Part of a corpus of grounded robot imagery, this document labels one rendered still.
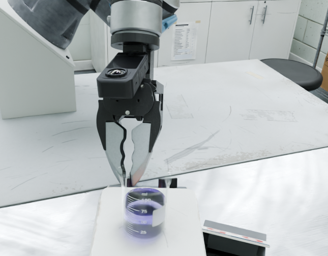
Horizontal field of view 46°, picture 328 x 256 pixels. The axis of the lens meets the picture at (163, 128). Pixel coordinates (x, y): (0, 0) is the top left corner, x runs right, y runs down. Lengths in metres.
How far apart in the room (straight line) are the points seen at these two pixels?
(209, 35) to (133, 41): 2.58
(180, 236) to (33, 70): 0.50
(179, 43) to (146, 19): 2.48
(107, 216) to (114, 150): 0.12
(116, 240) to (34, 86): 0.47
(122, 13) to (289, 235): 0.39
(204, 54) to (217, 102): 2.23
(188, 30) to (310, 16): 1.34
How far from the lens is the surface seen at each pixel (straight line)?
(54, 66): 0.82
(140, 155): 0.53
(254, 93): 1.01
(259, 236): 0.58
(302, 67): 2.03
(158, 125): 0.53
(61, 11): 0.83
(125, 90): 0.46
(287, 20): 3.47
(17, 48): 0.80
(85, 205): 0.61
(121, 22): 0.55
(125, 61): 0.52
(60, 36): 0.84
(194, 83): 1.02
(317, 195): 0.69
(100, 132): 0.55
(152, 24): 0.55
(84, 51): 3.45
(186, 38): 3.03
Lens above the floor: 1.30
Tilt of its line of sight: 30 degrees down
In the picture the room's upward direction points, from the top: 4 degrees clockwise
